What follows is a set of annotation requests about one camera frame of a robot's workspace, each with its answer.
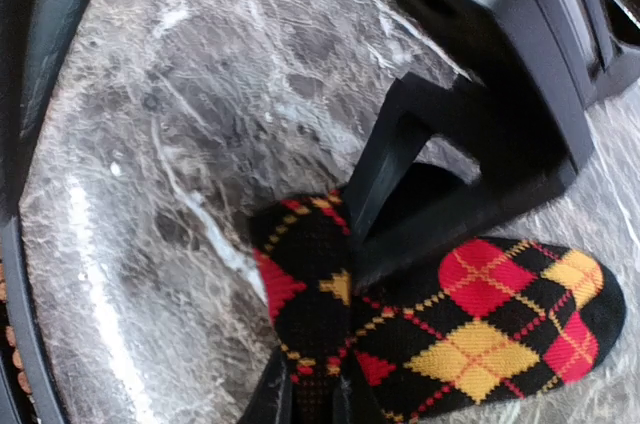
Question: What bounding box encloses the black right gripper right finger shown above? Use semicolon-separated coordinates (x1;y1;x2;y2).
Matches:
332;356;386;424

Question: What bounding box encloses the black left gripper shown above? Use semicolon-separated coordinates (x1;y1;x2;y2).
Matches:
394;0;639;167

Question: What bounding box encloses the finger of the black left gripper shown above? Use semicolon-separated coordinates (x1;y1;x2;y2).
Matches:
344;73;577;289

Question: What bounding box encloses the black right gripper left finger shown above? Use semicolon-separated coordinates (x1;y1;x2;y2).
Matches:
239;348;294;424

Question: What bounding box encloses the black argyle orange red sock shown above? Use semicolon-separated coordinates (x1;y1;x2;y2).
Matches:
249;191;626;423

